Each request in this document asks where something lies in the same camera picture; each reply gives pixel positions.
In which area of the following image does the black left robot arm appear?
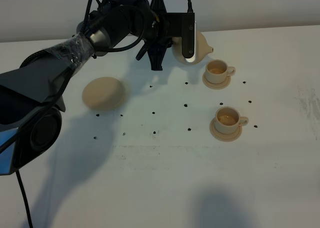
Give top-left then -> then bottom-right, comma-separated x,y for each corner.
0,0 -> 195,175

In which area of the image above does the beige far teacup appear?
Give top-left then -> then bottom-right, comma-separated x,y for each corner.
204,59 -> 236,84

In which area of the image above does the beige near cup saucer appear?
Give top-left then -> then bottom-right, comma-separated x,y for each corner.
209,117 -> 242,142

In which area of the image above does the beige cup saucer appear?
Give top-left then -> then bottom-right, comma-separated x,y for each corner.
202,74 -> 231,90
209,117 -> 242,142

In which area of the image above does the beige teapot saucer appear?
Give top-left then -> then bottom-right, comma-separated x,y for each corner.
82,77 -> 126,111

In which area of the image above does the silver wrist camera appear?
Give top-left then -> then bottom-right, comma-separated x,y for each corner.
181,12 -> 196,64

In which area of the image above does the beige teapot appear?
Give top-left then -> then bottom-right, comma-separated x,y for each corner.
171,31 -> 214,65

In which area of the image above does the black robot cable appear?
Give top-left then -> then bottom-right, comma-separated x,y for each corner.
15,170 -> 35,228

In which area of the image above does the beige far cup saucer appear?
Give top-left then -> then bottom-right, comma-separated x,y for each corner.
202,74 -> 231,90

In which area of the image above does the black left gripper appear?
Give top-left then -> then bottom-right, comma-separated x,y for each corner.
147,0 -> 184,71

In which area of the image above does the beige teacup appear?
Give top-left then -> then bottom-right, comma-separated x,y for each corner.
204,59 -> 236,84
214,106 -> 249,135

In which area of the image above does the beige near teacup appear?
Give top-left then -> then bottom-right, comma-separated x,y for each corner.
214,106 -> 249,135

